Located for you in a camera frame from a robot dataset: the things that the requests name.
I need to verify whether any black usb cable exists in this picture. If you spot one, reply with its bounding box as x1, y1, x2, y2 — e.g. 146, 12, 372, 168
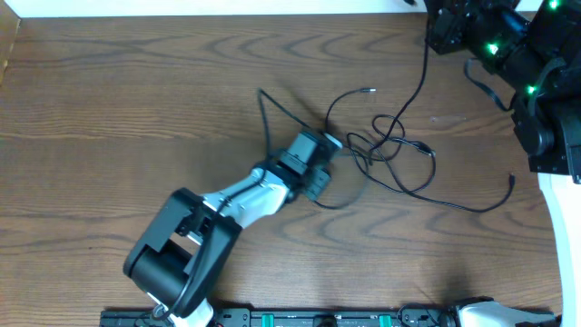
312, 88, 517, 214
345, 17, 438, 194

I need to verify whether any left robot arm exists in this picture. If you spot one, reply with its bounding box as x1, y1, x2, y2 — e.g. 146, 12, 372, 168
123, 130, 342, 324

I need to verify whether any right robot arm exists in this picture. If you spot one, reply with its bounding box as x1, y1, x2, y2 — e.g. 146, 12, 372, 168
425, 0, 580, 326

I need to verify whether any left camera black cable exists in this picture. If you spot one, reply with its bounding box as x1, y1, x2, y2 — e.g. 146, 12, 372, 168
153, 87, 314, 319

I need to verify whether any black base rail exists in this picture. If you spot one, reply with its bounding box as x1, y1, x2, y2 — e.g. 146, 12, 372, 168
99, 297, 557, 327

